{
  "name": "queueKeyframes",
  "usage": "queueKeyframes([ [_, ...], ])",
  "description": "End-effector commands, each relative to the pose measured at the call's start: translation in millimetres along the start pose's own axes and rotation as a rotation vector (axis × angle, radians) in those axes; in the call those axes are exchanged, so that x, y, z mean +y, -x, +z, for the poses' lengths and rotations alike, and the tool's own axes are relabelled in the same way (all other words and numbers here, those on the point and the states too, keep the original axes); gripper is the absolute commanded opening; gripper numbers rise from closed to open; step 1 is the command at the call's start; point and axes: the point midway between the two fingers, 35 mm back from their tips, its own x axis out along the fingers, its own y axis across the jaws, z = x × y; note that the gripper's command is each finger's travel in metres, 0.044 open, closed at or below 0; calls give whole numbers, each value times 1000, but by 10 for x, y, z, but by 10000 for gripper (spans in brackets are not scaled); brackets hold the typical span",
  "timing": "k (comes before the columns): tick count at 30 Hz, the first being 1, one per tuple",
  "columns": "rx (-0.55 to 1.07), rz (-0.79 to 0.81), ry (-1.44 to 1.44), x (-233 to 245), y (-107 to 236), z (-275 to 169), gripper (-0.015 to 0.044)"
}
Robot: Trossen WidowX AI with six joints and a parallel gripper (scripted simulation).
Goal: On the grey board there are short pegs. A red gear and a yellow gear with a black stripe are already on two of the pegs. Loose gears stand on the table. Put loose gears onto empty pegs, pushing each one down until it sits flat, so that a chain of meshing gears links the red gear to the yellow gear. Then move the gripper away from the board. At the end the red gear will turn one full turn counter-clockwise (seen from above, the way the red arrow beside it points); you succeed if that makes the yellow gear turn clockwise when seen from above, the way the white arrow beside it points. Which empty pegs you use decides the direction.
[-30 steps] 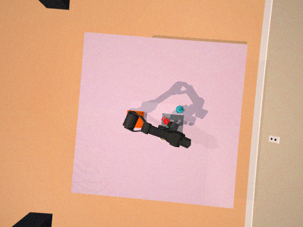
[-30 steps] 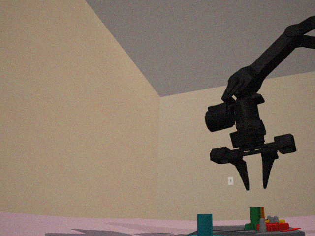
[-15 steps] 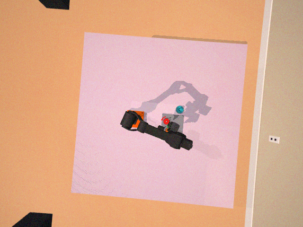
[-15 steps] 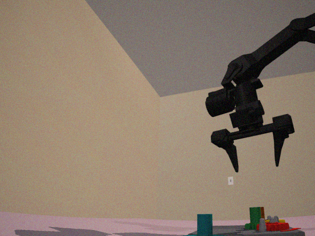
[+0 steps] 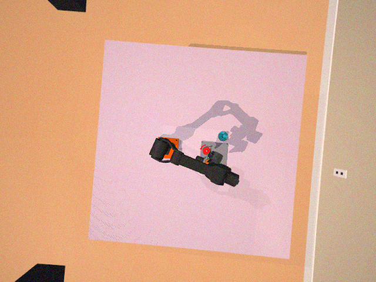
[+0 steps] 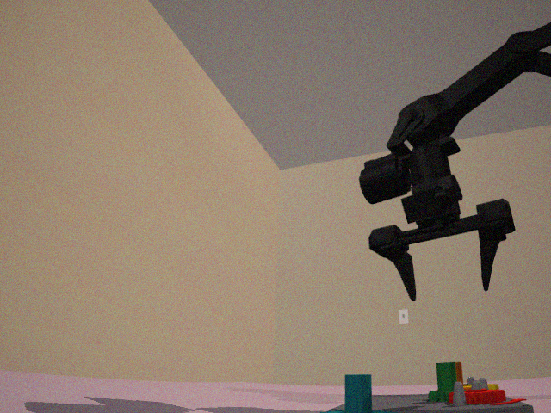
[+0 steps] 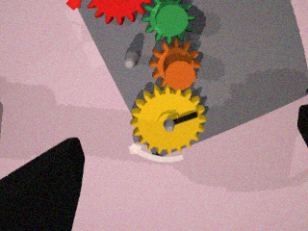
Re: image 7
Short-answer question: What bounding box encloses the green gear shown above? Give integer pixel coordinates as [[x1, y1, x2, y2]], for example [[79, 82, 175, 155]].
[[141, 0, 196, 45]]

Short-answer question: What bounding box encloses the orange gear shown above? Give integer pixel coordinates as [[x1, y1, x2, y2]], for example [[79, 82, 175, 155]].
[[149, 38, 201, 90]]

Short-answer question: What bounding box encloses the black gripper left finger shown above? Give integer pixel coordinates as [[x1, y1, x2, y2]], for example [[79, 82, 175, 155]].
[[0, 138, 85, 231]]

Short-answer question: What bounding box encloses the red gear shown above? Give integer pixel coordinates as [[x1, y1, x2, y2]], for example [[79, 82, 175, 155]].
[[88, 0, 153, 26]]

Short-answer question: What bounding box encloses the yellow gear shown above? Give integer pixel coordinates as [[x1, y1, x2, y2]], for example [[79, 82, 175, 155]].
[[131, 84, 207, 155]]

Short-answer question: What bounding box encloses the white curved arrow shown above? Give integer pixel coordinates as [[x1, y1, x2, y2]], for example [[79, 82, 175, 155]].
[[128, 143, 182, 162]]

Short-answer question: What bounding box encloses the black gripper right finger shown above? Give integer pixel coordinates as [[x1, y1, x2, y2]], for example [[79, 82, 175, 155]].
[[297, 104, 308, 147]]

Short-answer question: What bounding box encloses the red curved arrow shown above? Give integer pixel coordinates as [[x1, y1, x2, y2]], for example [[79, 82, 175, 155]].
[[66, 0, 82, 11]]

